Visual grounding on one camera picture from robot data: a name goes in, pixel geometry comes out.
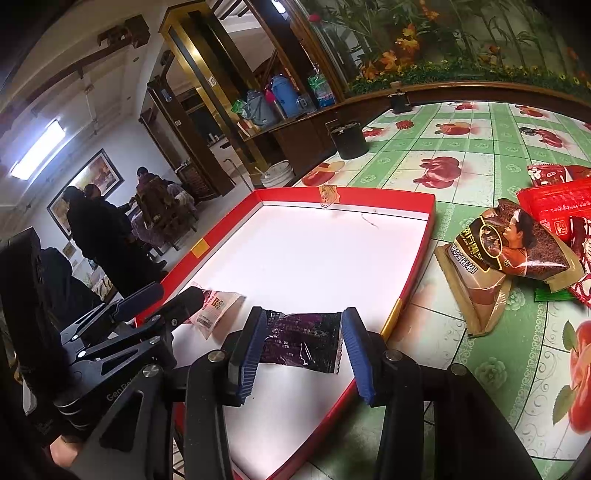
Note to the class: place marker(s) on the ceiling light panel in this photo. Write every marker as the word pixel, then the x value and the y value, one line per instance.
pixel 37 148

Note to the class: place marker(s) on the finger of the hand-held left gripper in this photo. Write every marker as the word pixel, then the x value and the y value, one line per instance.
pixel 184 302
pixel 141 297

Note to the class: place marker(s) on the bright red snack packet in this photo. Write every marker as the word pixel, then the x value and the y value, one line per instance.
pixel 554 203

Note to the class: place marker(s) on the tan brown snack packet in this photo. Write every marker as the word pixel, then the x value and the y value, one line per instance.
pixel 480 300

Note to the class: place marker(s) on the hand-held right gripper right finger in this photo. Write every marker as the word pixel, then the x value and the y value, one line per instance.
pixel 358 355

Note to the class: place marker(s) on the gold framed wooden cabinet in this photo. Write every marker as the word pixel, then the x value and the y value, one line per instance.
pixel 207 92

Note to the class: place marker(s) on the red box with white inside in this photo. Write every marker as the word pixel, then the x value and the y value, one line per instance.
pixel 300 258

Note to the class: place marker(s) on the brown portrait snack packet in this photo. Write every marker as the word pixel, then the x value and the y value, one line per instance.
pixel 512 244

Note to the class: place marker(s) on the small black box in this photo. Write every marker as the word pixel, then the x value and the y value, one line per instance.
pixel 399 99

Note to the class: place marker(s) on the blue thermos jug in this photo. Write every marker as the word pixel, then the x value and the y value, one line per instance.
pixel 286 97

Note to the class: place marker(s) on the green label water bottle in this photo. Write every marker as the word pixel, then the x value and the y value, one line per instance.
pixel 322 92

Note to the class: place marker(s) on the purple snack packet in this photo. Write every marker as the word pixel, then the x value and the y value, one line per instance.
pixel 300 341

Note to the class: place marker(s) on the white bucket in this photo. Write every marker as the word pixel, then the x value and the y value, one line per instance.
pixel 277 174

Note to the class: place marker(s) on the wooden chair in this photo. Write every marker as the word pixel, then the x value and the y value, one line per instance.
pixel 159 212

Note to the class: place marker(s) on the framed wall painting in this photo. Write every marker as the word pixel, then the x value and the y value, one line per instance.
pixel 94 175

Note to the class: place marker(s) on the green snack packet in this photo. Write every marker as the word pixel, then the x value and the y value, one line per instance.
pixel 554 294

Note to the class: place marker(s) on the artificial flower display panel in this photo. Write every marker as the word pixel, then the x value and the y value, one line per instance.
pixel 438 41

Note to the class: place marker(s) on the dark red snack packet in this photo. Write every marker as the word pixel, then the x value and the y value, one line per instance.
pixel 551 174

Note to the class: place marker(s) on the pink and white snack packet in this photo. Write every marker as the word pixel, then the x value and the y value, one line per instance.
pixel 217 309

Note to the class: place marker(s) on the black round container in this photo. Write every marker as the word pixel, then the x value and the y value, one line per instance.
pixel 348 141

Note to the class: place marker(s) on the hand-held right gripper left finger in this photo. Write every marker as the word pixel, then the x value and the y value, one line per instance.
pixel 251 355

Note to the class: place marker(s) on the person's left hand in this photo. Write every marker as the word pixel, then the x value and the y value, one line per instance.
pixel 64 453

